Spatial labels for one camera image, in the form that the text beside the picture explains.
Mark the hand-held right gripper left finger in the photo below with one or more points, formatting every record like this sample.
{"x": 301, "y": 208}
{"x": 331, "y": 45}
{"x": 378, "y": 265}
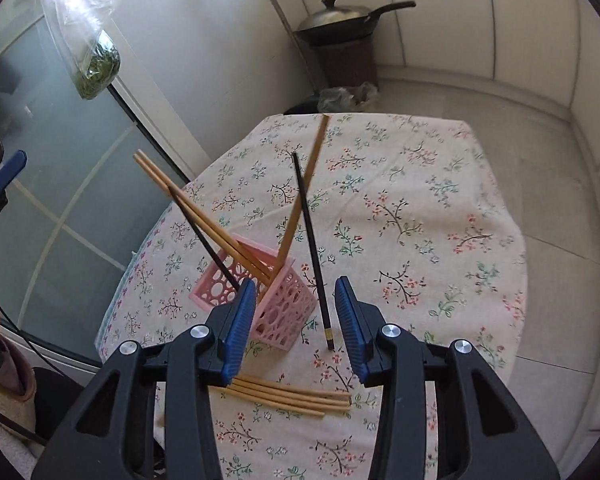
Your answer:
{"x": 237, "y": 330}

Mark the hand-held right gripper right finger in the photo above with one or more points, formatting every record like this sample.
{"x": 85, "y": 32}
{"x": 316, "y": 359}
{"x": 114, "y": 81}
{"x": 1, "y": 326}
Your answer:
{"x": 352, "y": 330}

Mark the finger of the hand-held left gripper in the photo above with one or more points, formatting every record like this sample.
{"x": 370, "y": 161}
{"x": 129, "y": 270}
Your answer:
{"x": 5, "y": 172}

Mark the pink perforated utensil holder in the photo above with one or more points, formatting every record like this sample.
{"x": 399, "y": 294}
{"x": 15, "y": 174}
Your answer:
{"x": 280, "y": 310}

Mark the pile of bamboo chopsticks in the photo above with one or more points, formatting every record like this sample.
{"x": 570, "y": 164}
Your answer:
{"x": 290, "y": 395}

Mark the dark chopstick with gold band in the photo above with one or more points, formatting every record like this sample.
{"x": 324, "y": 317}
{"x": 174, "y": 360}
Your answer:
{"x": 200, "y": 235}
{"x": 312, "y": 245}

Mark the tan wooden chopstick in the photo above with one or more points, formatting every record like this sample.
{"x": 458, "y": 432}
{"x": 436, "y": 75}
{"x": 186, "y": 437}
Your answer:
{"x": 207, "y": 212}
{"x": 302, "y": 195}
{"x": 195, "y": 212}

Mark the frosted glass sliding door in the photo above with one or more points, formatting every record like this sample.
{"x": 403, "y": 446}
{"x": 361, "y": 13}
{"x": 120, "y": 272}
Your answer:
{"x": 80, "y": 200}

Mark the floral tablecloth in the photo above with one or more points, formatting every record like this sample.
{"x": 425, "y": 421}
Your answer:
{"x": 405, "y": 260}

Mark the hanging bag of greens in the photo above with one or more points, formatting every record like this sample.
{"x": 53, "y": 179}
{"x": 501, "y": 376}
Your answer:
{"x": 97, "y": 67}

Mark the person's clothing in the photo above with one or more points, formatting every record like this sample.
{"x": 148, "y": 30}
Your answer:
{"x": 10, "y": 400}

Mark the dark floor object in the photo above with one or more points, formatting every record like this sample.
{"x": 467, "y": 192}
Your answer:
{"x": 302, "y": 106}

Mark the crumpled clear plastic bag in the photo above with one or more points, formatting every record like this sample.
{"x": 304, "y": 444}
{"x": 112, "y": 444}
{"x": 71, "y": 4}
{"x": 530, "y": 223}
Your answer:
{"x": 347, "y": 96}

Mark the brown bin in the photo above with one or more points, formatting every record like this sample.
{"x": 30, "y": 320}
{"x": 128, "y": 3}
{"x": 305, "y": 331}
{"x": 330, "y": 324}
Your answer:
{"x": 345, "y": 62}

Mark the black wok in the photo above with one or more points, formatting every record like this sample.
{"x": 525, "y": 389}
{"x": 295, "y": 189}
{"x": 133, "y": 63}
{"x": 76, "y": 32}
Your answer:
{"x": 350, "y": 30}

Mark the metal wok lid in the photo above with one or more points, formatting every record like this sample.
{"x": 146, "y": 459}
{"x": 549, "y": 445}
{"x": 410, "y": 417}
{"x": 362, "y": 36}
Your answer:
{"x": 337, "y": 12}

